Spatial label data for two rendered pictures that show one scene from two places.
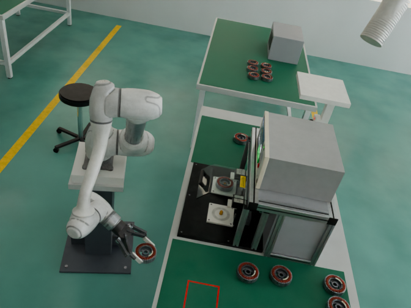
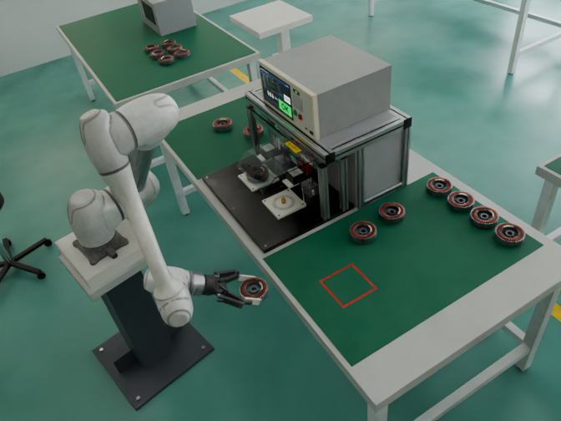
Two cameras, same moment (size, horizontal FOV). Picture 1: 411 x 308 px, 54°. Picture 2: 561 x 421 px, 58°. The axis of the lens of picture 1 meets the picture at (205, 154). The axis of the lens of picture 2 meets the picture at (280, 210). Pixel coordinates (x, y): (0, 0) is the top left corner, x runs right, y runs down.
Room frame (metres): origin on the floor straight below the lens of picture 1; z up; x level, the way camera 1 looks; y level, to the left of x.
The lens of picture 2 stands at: (0.10, 0.62, 2.26)
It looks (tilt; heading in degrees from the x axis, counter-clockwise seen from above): 41 degrees down; 334
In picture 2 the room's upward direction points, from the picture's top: 8 degrees counter-clockwise
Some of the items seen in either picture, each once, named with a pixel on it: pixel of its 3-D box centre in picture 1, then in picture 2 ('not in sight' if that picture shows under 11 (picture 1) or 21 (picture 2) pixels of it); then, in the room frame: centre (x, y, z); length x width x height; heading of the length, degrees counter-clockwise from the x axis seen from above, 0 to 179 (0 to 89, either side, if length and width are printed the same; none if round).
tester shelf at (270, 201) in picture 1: (288, 170); (322, 108); (1.79, -0.47, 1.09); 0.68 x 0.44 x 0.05; 0
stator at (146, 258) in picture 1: (145, 252); (254, 290); (1.31, 0.20, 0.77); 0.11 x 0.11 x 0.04
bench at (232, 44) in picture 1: (250, 85); (159, 79); (4.17, -0.35, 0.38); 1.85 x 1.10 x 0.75; 0
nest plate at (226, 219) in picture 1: (220, 214); (283, 203); (1.67, -0.15, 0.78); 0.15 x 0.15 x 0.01; 0
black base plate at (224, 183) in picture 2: (224, 202); (273, 191); (1.79, -0.17, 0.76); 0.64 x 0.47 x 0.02; 0
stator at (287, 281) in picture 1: (281, 275); (391, 212); (1.33, -0.50, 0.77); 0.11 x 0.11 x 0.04
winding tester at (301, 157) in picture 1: (296, 154); (323, 83); (1.78, -0.48, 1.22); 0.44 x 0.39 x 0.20; 0
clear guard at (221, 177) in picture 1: (230, 185); (282, 159); (1.64, -0.16, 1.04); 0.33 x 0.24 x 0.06; 90
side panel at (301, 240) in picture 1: (297, 239); (381, 167); (1.47, -0.55, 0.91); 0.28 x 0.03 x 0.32; 90
